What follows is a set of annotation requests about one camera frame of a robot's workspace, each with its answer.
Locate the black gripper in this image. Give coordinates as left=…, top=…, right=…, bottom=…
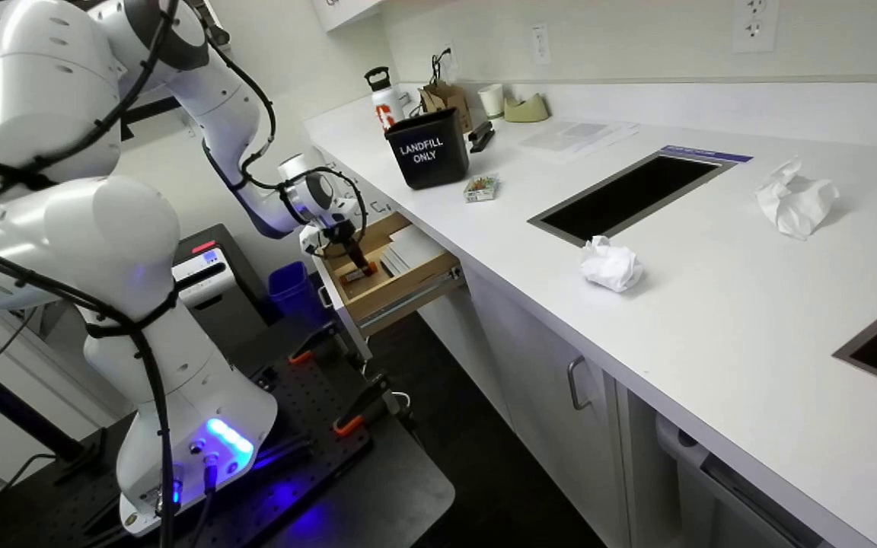
left=322, top=212, right=374, bottom=278

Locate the white wooden drawer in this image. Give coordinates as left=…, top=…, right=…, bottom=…
left=313, top=212, right=460, bottom=362

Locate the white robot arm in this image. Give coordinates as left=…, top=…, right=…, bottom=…
left=0, top=0, right=366, bottom=537

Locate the blue small bin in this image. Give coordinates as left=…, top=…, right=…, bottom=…
left=269, top=261, right=322, bottom=325

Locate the black landfill only bin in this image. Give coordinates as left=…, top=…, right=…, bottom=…
left=388, top=109, right=470, bottom=189

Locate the brown paper bag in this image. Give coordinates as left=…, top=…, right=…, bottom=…
left=421, top=50, right=475, bottom=133

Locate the white bottle black cap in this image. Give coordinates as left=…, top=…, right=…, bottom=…
left=366, top=68, right=406, bottom=132

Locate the white cup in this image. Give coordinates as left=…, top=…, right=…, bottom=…
left=477, top=81, right=501, bottom=119

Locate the tape dispenser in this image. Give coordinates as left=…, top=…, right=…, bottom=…
left=501, top=93, right=552, bottom=126

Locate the crumpled white paper near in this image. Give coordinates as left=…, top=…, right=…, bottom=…
left=581, top=233, right=645, bottom=291

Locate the crumpled white paper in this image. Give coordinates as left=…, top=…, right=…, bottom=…
left=756, top=162, right=839, bottom=240
left=581, top=233, right=645, bottom=291

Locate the crumpled white paper far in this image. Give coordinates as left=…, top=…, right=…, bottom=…
left=756, top=162, right=839, bottom=240

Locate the orange handled clamp upper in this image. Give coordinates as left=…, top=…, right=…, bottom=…
left=287, top=325, right=342, bottom=366

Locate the orange handled clamp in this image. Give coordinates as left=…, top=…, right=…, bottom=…
left=287, top=325, right=342, bottom=366
left=331, top=377, right=390, bottom=439

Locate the orange handled clamp lower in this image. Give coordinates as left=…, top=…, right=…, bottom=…
left=331, top=377, right=390, bottom=439

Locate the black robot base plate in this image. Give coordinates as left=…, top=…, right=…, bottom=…
left=0, top=300, right=456, bottom=548

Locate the silver cabinet handle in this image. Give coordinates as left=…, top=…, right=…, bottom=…
left=565, top=355, right=590, bottom=412

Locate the wall power outlet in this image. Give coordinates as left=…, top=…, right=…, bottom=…
left=730, top=0, right=780, bottom=53

